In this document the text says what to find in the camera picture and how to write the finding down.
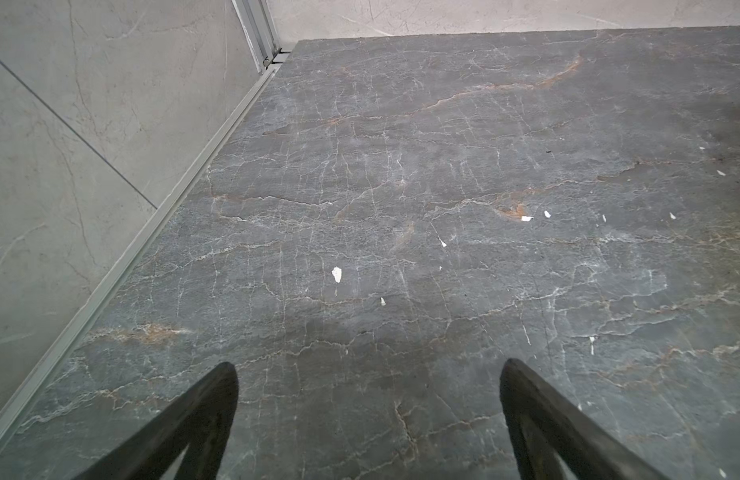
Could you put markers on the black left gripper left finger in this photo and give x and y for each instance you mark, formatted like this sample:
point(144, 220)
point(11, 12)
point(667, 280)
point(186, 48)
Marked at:
point(194, 427)

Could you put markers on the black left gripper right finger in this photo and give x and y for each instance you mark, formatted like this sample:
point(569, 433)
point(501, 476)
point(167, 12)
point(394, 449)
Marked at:
point(548, 432)

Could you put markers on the aluminium frame profile left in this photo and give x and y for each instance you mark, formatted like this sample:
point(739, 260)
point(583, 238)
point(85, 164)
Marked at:
point(108, 111)

